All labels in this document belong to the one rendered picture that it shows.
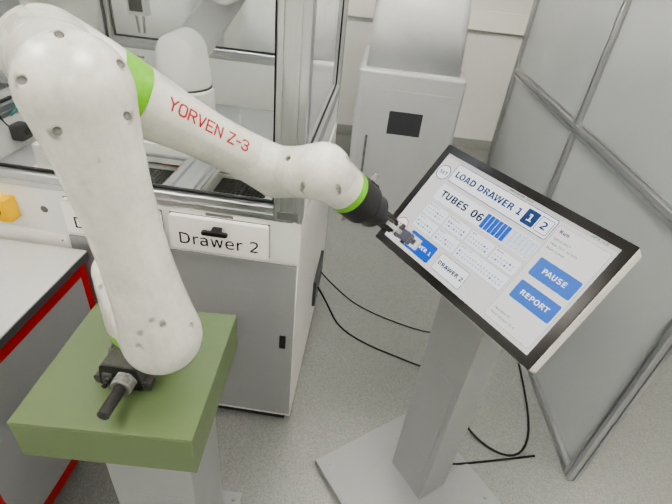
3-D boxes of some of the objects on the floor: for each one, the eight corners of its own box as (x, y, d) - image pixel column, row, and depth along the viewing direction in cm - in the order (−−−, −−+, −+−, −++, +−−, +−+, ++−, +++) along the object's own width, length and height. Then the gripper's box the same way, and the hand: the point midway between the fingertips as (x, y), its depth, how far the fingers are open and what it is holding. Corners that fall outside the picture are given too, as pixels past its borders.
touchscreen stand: (386, 587, 140) (476, 361, 82) (315, 464, 171) (343, 234, 112) (498, 506, 164) (629, 286, 106) (417, 410, 194) (485, 198, 136)
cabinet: (292, 427, 182) (302, 267, 136) (41, 388, 186) (-30, 219, 140) (323, 280, 260) (337, 147, 215) (147, 255, 264) (123, 118, 218)
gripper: (394, 204, 91) (444, 246, 108) (358, 176, 100) (410, 220, 117) (371, 233, 92) (424, 271, 109) (337, 203, 101) (391, 242, 118)
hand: (410, 239), depth 111 cm, fingers closed
